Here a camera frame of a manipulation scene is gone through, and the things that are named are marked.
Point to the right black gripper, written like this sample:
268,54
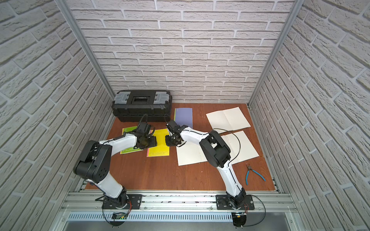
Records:
168,143

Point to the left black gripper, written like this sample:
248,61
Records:
147,141

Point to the purple cover notebook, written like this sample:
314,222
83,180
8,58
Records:
184,116

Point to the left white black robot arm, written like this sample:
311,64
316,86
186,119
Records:
93,164

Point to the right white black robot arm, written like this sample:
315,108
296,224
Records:
217,154

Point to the black plastic toolbox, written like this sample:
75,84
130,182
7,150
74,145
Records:
131,105

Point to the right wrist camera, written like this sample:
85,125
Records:
173,126

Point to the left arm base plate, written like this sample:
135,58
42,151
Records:
132,201

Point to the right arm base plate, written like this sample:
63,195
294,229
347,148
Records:
222,203

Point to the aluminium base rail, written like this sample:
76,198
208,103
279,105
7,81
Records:
185,206

